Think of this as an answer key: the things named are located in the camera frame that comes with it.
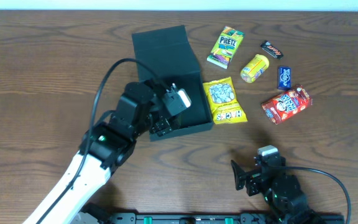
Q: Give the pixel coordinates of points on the black Mars chocolate bar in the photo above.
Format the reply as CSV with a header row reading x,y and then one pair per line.
x,y
271,50

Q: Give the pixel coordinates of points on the green Pretz snack box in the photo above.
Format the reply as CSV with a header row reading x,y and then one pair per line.
x,y
225,47

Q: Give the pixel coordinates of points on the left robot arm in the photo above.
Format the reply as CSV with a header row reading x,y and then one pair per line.
x,y
100,154

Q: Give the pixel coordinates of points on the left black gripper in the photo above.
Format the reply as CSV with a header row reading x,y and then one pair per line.
x,y
161,125

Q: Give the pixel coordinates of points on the yellow Hacks candy bag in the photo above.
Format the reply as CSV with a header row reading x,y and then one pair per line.
x,y
223,103

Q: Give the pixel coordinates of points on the blue Eclipse mint pack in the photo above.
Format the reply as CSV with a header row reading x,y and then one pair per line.
x,y
284,78

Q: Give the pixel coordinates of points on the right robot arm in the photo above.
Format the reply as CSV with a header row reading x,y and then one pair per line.
x,y
281,191

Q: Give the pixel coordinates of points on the red Hello Panda box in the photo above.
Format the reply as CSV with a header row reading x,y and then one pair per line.
x,y
287,104

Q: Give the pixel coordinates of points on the yellow candy tube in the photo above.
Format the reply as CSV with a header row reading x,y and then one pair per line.
x,y
255,68

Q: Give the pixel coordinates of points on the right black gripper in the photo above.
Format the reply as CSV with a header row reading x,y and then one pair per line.
x,y
250,179

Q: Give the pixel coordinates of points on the black box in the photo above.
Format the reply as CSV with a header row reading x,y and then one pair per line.
x,y
169,54

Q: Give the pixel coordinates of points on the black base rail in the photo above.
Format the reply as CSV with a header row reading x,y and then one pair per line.
x,y
92,214

